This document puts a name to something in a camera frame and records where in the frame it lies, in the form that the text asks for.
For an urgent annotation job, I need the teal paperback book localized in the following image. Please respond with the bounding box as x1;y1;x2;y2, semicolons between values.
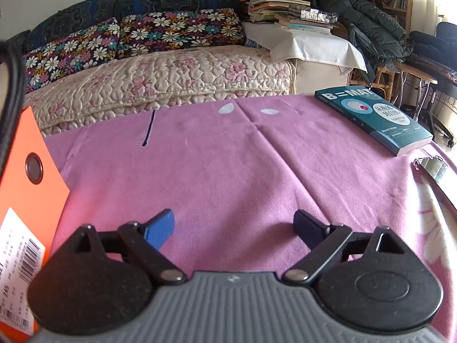
314;85;432;156

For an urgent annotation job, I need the floral cushion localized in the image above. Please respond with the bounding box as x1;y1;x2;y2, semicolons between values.
117;9;246;58
23;17;120;93

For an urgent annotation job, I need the floral cushion right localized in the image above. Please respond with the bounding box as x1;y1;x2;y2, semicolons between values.
117;9;246;58

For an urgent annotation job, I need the white cloth covered side table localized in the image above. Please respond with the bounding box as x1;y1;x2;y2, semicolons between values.
243;23;366;95

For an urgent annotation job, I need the orange cardboard box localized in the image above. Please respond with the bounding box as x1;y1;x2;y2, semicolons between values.
1;108;69;342

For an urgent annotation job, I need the floral cushion left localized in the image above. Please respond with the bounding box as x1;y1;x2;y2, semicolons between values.
23;17;120;93

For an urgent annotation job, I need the black cable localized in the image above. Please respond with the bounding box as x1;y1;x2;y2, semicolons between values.
0;40;27;183

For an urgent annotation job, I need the stack of books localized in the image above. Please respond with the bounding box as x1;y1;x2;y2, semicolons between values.
239;0;338;34

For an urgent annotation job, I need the dark green puffer jacket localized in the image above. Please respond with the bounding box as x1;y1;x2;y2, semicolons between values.
311;0;412;84

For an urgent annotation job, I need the dark blue patterned pillow left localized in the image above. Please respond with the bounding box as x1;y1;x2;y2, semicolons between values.
5;0;118;54

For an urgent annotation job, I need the pink floral table cloth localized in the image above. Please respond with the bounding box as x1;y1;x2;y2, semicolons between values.
46;95;456;342

